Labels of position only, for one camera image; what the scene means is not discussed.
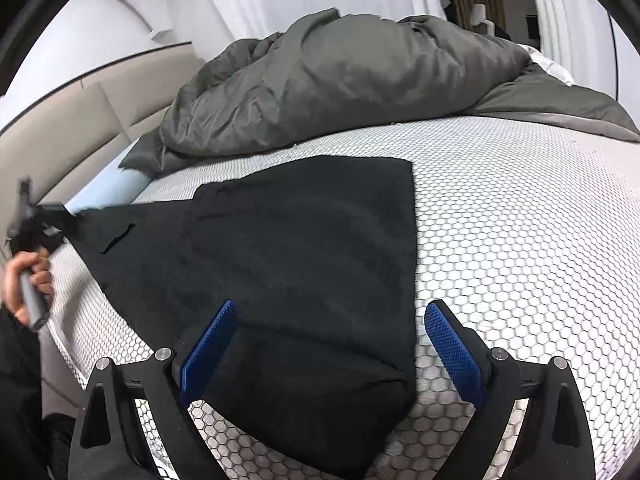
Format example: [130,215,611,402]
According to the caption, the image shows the white crumpled cloth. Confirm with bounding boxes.
[517,44,576,86]

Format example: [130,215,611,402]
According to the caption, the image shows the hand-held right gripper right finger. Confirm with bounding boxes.
[424,299,596,480]

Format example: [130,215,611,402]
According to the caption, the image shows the light blue pillow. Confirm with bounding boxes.
[65,169,151,216]

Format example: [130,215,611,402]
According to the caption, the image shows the person's left hand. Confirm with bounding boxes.
[0,250,55,326]

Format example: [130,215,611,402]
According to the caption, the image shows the white wardrobe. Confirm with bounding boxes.
[607,10,640,111]

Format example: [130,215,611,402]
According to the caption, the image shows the white office chair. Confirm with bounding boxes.
[472,4,496,36]

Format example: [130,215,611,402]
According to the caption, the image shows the black pants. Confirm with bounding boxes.
[65,156,420,480]

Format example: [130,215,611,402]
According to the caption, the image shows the white honeycomb mattress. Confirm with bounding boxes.
[42,112,640,480]

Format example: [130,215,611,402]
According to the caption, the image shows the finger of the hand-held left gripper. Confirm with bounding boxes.
[35,202,77,218]
[42,220,71,243]

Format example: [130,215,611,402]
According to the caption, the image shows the person's black clothed body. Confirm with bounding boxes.
[0,310,81,480]

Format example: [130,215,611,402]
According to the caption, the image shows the dark grey duvet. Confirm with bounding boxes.
[120,7,640,173]

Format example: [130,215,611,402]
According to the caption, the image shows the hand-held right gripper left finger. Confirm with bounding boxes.
[67,300,238,480]

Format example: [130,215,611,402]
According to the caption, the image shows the beige padded headboard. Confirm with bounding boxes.
[0,42,208,261]

